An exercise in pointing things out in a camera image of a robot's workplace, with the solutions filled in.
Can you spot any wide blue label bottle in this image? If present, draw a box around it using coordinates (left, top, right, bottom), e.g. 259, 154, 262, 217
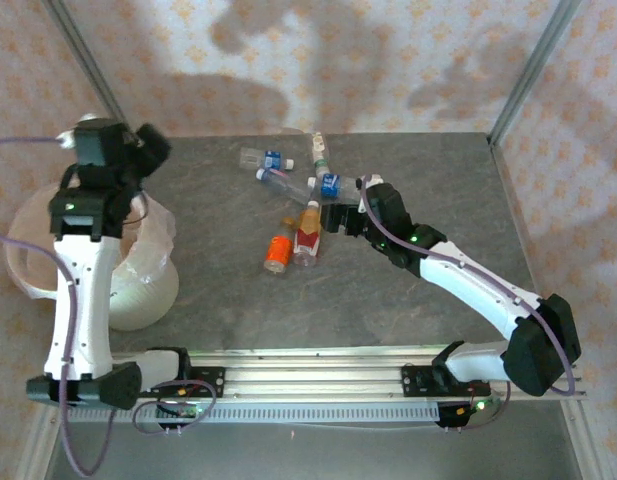
306, 172, 363, 200

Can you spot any tea bottle red white label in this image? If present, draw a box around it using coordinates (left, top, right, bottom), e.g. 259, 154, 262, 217
292, 199, 323, 268

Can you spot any clear bottle pink label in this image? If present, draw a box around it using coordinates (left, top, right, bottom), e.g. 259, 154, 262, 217
254, 167, 313, 205

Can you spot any orange label bottle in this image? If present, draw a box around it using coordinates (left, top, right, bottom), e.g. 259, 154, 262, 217
263, 215, 296, 275

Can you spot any cream label clear bottle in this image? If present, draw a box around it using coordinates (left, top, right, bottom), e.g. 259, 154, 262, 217
311, 131, 331, 177

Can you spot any small blue label bottle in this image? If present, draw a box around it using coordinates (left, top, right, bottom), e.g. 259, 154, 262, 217
239, 146, 296, 173

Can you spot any translucent pink bin liner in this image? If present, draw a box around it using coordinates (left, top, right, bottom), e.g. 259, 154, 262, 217
5, 184, 178, 301

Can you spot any white plastic bin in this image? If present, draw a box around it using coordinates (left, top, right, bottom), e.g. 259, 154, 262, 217
5, 184, 180, 332

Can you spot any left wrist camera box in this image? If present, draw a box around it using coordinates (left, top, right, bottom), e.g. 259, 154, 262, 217
56, 113, 97, 151

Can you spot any left aluminium frame post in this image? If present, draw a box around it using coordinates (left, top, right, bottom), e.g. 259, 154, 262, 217
41, 0, 120, 124

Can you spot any aluminium frame post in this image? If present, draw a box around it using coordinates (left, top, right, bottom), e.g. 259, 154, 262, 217
487, 0, 584, 146
41, 0, 120, 124

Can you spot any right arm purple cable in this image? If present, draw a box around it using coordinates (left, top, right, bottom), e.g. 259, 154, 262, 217
356, 174, 578, 431

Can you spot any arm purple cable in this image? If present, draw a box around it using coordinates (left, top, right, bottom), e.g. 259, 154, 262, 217
0, 137, 217, 476
356, 174, 578, 431

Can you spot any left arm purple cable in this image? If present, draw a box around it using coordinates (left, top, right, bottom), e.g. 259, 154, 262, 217
0, 137, 217, 476

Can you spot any right aluminium side rail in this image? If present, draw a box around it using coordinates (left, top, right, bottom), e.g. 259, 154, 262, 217
487, 142, 562, 361

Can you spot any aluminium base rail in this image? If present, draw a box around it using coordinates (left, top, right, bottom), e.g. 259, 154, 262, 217
107, 349, 588, 402

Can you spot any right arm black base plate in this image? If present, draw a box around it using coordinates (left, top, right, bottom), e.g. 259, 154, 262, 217
401, 363, 492, 400

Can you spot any slotted grey cable duct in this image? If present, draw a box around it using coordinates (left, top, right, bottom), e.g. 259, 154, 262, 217
62, 402, 442, 425

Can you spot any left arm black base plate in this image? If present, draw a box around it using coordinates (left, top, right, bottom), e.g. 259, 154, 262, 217
152, 366, 227, 400

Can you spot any right aluminium frame post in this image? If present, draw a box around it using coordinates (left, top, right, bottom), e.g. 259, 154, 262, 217
487, 0, 584, 146

